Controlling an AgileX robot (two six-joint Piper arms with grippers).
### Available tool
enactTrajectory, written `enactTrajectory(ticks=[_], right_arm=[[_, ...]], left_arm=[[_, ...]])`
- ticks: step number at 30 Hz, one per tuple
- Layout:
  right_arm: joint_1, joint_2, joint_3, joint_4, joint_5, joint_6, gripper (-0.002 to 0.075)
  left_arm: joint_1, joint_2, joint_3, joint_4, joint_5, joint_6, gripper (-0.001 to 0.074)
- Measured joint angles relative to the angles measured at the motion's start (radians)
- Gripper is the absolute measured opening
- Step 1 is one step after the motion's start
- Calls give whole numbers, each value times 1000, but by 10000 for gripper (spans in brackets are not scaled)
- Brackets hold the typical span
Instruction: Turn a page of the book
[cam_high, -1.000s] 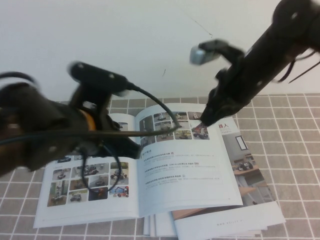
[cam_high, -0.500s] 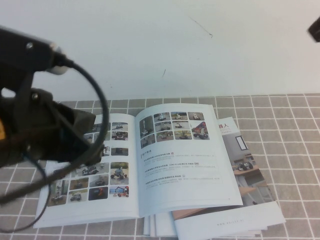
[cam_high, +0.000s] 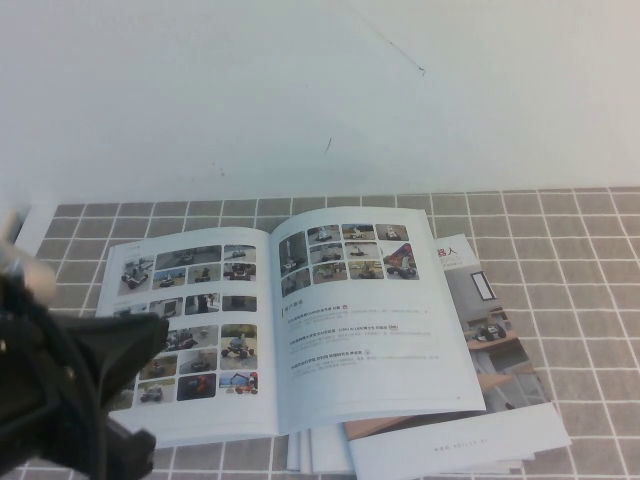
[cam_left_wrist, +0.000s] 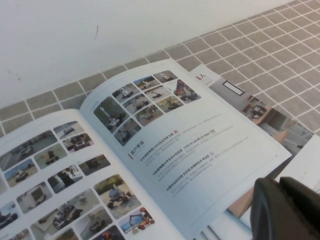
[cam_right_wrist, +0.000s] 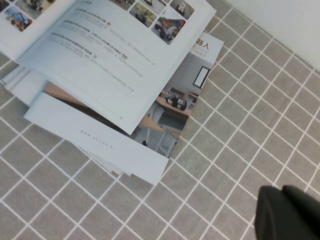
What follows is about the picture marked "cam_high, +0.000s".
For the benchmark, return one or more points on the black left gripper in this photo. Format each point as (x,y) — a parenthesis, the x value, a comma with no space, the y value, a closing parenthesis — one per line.
(35,390)

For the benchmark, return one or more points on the white product catalogue book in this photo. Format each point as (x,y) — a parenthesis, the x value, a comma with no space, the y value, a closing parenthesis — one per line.
(350,350)

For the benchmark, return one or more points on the white booklet stack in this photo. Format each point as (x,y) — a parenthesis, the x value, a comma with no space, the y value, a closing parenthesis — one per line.
(320,447)

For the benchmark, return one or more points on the brochure with office photo cover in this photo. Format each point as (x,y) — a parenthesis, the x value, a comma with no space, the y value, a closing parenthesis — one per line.
(500,350)

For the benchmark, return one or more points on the grey white-checked tablecloth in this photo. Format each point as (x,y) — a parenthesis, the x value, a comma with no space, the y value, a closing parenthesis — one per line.
(575,310)

